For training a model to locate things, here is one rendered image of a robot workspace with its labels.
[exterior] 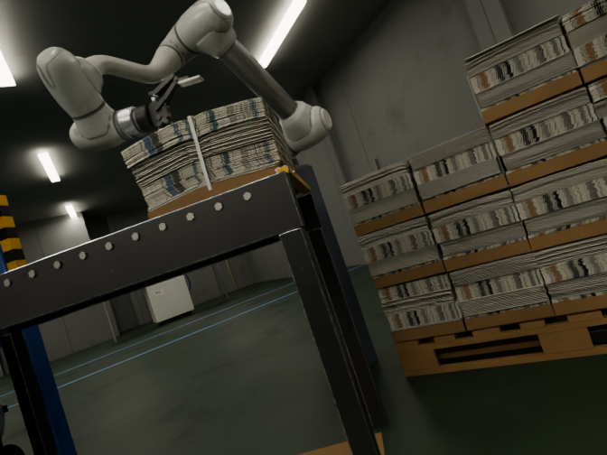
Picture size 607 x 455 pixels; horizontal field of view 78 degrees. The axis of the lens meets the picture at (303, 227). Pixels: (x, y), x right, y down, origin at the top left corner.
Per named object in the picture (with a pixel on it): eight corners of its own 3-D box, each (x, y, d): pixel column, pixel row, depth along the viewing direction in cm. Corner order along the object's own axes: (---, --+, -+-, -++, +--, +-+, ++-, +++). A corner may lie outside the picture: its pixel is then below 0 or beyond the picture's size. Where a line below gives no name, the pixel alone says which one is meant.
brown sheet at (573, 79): (488, 134, 162) (485, 125, 163) (565, 104, 149) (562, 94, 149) (484, 124, 129) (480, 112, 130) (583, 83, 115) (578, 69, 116)
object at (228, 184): (300, 193, 120) (296, 180, 120) (284, 182, 91) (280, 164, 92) (252, 205, 122) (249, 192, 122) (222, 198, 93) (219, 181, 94)
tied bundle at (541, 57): (489, 136, 163) (471, 87, 164) (567, 105, 149) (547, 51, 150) (484, 125, 130) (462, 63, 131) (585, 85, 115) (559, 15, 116)
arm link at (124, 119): (135, 143, 118) (152, 138, 117) (116, 136, 109) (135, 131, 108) (128, 115, 118) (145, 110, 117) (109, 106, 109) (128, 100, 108)
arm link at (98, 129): (128, 150, 113) (100, 111, 104) (82, 163, 115) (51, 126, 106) (136, 131, 121) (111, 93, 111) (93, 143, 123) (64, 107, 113)
